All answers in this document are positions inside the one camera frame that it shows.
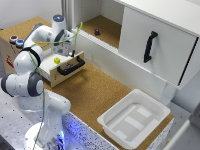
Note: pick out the yellow block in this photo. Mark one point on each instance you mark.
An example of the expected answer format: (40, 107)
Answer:
(57, 60)

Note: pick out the wooden drawer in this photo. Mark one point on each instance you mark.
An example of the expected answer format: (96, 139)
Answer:
(56, 80)

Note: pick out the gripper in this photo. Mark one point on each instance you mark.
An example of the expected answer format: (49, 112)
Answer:
(64, 47)

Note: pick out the white sliding door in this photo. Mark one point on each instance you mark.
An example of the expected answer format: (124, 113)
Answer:
(166, 50)

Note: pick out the red button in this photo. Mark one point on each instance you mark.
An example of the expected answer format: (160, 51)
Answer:
(13, 39)

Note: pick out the wooden drawer box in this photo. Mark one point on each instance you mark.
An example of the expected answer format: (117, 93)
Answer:
(15, 29)

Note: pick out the white plastic box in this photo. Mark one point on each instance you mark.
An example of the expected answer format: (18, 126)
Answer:
(133, 120)

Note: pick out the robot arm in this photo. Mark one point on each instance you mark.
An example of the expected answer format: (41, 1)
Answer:
(55, 106)

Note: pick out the blue button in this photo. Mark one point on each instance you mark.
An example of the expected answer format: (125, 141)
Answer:
(20, 42)

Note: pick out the purple block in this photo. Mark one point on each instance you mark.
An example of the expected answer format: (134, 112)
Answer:
(97, 32)

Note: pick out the white cabinet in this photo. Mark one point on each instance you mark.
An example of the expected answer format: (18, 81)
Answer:
(110, 63)

